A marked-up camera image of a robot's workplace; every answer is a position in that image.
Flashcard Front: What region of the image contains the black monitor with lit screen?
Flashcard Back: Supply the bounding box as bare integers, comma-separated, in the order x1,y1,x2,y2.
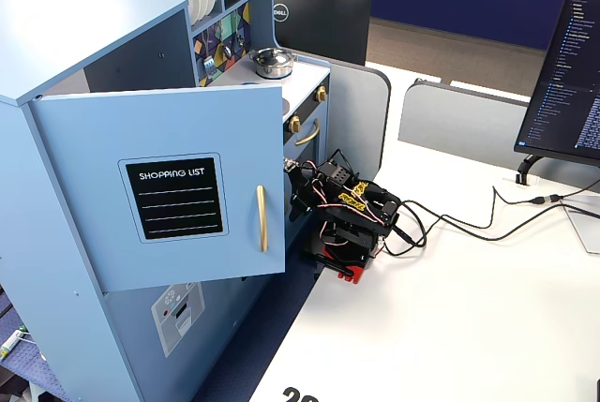
513,0,600,171

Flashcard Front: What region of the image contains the thick black cable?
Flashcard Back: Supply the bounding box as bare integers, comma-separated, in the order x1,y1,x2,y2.
383,199,600,257

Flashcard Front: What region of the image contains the gray monitor stand foot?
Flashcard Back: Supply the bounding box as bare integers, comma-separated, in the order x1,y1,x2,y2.
561,194,600,256

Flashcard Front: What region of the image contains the white green marker pen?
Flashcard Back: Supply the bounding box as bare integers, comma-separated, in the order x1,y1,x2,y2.
0,330,25,359

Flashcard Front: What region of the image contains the gold cabinet door handle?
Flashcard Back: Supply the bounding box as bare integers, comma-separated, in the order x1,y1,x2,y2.
255,185,270,254

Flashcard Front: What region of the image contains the blue shopping list cabinet door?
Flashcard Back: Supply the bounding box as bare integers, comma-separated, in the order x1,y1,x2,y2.
28,82,288,294

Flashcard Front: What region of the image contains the red table clamp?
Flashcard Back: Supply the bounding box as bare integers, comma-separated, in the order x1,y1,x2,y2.
322,251,368,286

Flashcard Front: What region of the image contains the thin black cable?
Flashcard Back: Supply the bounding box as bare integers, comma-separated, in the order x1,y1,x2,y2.
400,185,600,231

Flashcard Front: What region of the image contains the black Dell monitor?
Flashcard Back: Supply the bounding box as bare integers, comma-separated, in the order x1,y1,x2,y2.
273,0,373,67

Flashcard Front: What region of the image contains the gray desk divider panel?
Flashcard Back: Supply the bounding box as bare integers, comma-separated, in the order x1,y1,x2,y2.
295,52,393,174
397,79,600,188

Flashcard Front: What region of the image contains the silver pot lid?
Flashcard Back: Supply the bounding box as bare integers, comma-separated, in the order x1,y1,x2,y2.
250,47,293,68

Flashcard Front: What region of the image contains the blue toy kitchen cabinet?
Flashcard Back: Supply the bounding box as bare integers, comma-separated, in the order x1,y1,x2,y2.
0,0,333,402

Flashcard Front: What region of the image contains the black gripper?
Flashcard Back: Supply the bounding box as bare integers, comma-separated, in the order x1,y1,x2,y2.
283,159,358,225

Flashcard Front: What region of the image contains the silver toy pot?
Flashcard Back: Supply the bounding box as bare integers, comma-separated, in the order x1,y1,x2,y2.
248,55,295,81

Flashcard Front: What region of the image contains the gold oven handle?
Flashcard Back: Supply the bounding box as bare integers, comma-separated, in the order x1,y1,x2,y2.
293,118,323,147

